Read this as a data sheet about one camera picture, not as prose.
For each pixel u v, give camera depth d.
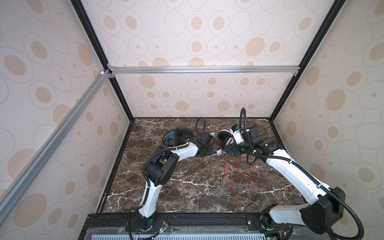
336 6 0.68
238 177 0.90
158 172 0.54
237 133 0.71
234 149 0.70
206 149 0.89
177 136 1.10
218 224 0.76
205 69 0.88
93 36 0.76
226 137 0.96
